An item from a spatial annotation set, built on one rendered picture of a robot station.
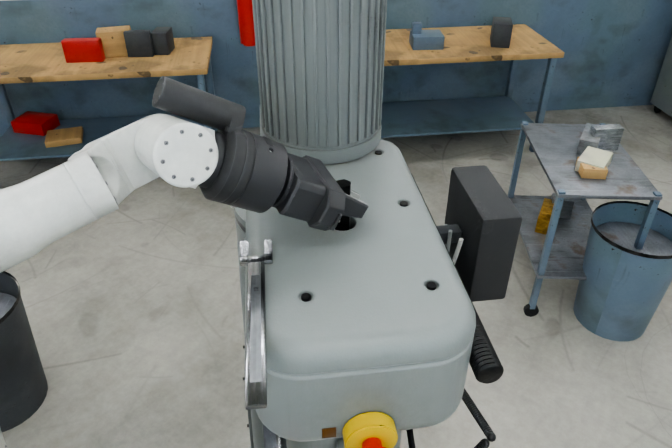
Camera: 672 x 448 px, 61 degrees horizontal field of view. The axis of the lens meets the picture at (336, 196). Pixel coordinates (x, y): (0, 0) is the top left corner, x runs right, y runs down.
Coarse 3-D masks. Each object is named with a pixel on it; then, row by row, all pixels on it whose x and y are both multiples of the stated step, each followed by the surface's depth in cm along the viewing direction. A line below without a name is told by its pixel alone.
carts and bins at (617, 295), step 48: (576, 144) 320; (576, 192) 278; (624, 192) 278; (528, 240) 330; (576, 240) 330; (624, 240) 299; (0, 288) 265; (624, 288) 286; (0, 336) 237; (624, 336) 304; (0, 384) 246
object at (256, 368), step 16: (240, 256) 69; (256, 256) 68; (272, 256) 69; (256, 272) 66; (256, 288) 64; (256, 304) 62; (256, 320) 60; (256, 336) 58; (256, 352) 56; (256, 368) 54; (256, 384) 53; (256, 400) 51
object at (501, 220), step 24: (456, 168) 120; (480, 168) 120; (456, 192) 118; (480, 192) 112; (504, 192) 112; (456, 216) 119; (480, 216) 106; (504, 216) 105; (480, 240) 107; (504, 240) 108; (456, 264) 122; (480, 264) 110; (504, 264) 111; (480, 288) 114; (504, 288) 115
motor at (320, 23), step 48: (288, 0) 75; (336, 0) 75; (384, 0) 82; (288, 48) 79; (336, 48) 79; (384, 48) 86; (288, 96) 83; (336, 96) 83; (288, 144) 88; (336, 144) 87
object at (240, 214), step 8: (240, 208) 137; (240, 216) 134; (240, 224) 136; (240, 232) 137; (240, 240) 139; (240, 272) 140; (240, 280) 140; (240, 288) 141; (248, 416) 166; (256, 416) 157; (248, 424) 171; (256, 424) 159; (256, 432) 161; (256, 440) 163
